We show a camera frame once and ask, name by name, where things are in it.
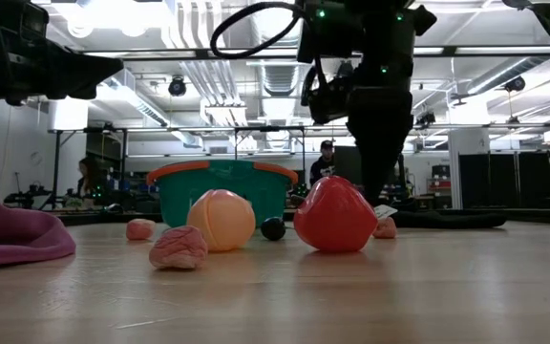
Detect person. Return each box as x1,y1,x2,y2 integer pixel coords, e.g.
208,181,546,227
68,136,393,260
74,156,109,209
308,140,337,187

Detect teal plastic basket orange handles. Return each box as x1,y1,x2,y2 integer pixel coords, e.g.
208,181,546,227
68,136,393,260
145,160,300,228

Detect black ceiling spotlight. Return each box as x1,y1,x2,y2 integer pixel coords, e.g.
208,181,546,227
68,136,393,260
415,110,437,128
503,75,527,94
168,75,188,97

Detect large pink bumpy toy fruit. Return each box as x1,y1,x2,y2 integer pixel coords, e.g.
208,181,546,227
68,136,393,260
148,225,209,270

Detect black partition panels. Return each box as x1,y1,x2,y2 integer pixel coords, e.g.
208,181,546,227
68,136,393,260
458,142,550,210

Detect black computer monitor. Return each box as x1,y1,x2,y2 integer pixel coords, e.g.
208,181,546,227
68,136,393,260
333,145,360,186

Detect red toy pepper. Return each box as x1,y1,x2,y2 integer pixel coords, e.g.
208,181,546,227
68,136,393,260
293,175,379,253

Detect small black round toy fruit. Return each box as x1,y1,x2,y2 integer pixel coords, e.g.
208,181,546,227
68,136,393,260
260,216,287,242

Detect small pink bumpy toy fruit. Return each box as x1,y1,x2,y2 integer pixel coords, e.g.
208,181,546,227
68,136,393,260
125,218,158,242
371,216,398,240

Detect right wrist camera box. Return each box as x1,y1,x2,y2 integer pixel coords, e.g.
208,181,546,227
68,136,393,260
301,64,352,126

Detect black aluminium table frame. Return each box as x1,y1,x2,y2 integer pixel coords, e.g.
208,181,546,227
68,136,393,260
54,207,550,226

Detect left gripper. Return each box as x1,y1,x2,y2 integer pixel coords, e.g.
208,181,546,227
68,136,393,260
0,0,125,107

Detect overhead LED light bar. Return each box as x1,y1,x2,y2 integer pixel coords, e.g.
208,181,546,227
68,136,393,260
76,45,550,61

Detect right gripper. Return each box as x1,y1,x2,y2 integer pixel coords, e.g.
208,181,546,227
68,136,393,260
346,61,415,207

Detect black cloth with white tag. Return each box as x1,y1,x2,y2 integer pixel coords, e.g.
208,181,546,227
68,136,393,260
373,204,509,229

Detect silver ventilation duct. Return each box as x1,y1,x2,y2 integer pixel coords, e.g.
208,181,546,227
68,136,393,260
250,9,307,150

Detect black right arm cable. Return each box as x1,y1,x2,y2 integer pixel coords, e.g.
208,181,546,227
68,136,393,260
210,1,305,61

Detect pink cloth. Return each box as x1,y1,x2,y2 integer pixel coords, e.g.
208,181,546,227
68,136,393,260
0,164,77,269

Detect orange toy peach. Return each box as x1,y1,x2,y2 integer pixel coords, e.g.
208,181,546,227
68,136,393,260
186,188,257,253

